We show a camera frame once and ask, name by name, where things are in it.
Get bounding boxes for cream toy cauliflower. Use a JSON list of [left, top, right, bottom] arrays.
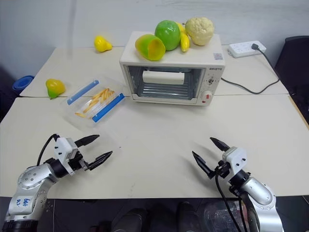
[[185, 16, 215, 46]]

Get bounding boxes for yellow toy banana bunch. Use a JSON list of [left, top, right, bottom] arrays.
[[175, 22, 191, 53]]

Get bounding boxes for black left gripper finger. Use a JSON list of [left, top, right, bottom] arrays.
[[87, 151, 113, 172], [74, 134, 100, 147]]

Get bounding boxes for white power strip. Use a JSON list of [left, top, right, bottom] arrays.
[[227, 41, 267, 58]]

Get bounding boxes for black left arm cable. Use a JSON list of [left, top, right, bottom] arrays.
[[36, 133, 60, 167]]

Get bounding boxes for black chair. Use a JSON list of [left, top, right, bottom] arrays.
[[274, 35, 309, 120]]

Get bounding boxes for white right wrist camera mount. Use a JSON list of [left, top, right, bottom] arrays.
[[222, 146, 248, 176]]

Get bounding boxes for yellow french fries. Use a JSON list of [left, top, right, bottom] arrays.
[[74, 87, 116, 118]]

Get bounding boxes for crumpled clear plastic bag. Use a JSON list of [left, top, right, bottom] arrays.
[[202, 200, 243, 232]]

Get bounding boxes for clear box with blue clips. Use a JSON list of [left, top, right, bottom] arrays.
[[60, 76, 126, 131]]

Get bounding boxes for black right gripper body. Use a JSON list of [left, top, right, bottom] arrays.
[[213, 160, 234, 180]]

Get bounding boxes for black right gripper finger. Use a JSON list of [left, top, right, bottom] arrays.
[[210, 137, 230, 153], [192, 151, 216, 180]]

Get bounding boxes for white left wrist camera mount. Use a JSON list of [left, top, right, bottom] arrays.
[[54, 137, 79, 176]]

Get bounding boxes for white cylindrical roll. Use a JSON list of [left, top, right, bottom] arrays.
[[142, 70, 185, 86]]

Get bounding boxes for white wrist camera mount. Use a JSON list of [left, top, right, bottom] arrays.
[[222, 146, 248, 176], [54, 137, 79, 176]]

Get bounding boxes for metal oven rack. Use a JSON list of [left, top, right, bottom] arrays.
[[134, 81, 194, 98]]

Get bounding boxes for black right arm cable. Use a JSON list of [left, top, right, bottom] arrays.
[[215, 173, 257, 232]]

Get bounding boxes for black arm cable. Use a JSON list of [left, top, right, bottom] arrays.
[[36, 133, 60, 167], [215, 173, 257, 232]]

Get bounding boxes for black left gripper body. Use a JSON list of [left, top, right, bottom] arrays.
[[68, 151, 89, 173]]

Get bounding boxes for black power cord with plug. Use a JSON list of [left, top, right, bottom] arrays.
[[220, 43, 281, 95]]

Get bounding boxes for yellow-green toy pear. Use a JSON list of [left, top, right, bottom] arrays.
[[45, 78, 67, 101]]

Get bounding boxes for green apple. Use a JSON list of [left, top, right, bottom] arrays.
[[154, 20, 182, 52]]

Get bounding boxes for hollow yellow-green pepper half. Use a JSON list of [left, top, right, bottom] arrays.
[[135, 34, 166, 61]]

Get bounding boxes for cream toaster oven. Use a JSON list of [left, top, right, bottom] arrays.
[[119, 30, 226, 107]]

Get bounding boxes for yellow toy pear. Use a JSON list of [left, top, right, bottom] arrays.
[[94, 35, 113, 53]]

